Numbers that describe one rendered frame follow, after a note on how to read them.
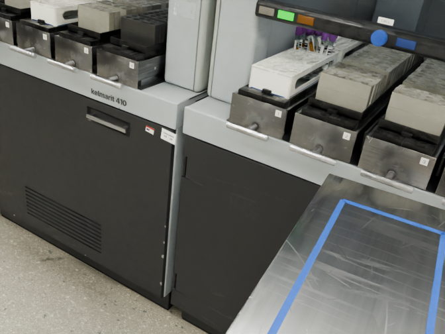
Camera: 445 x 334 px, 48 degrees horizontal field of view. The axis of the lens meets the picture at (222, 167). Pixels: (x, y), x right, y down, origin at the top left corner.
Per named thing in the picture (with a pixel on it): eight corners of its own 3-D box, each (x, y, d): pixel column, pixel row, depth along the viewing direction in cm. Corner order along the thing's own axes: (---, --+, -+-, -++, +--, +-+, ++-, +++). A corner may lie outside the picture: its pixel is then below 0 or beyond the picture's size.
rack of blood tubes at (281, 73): (299, 65, 135) (304, 42, 132) (334, 75, 130) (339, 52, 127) (246, 91, 112) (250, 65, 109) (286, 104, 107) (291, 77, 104)
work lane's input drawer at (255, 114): (332, 62, 166) (338, 35, 161) (372, 73, 160) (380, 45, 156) (217, 127, 109) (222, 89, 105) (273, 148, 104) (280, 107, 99)
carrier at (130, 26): (159, 48, 127) (161, 24, 124) (154, 50, 126) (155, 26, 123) (124, 38, 132) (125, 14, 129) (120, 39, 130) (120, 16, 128)
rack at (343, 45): (339, 45, 159) (343, 26, 156) (369, 53, 155) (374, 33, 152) (302, 63, 136) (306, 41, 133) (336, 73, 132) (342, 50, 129)
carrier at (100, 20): (114, 34, 134) (114, 12, 131) (109, 36, 132) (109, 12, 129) (83, 25, 138) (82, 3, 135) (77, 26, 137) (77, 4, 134)
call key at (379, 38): (370, 43, 96) (374, 28, 95) (385, 47, 95) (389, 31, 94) (368, 44, 95) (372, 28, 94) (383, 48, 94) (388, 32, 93)
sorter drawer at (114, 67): (230, 34, 182) (232, 9, 178) (263, 44, 176) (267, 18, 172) (83, 79, 126) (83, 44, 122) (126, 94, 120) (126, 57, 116)
